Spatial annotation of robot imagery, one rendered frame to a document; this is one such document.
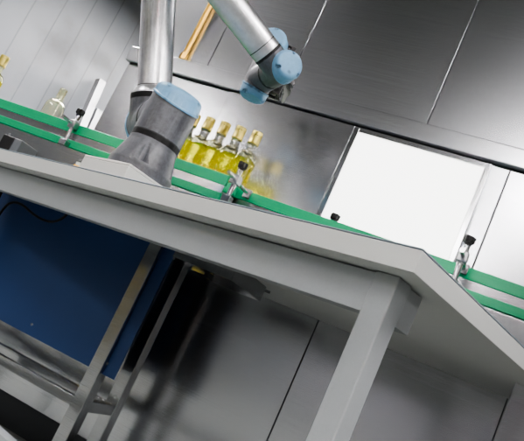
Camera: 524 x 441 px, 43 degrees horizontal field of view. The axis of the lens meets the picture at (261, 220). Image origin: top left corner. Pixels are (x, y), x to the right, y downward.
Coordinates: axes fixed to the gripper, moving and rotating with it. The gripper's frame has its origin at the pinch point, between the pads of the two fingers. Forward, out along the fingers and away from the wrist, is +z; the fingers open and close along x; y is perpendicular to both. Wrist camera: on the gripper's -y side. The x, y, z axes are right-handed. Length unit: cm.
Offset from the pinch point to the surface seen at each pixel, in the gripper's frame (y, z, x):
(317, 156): 13.1, 7.1, 19.2
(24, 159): 58, -41, -41
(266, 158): 19.1, 11.5, 3.9
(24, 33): -64, 235, -236
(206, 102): 5.1, 23.2, -25.8
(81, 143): 41, 0, -49
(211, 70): -6.1, 21.8, -29.3
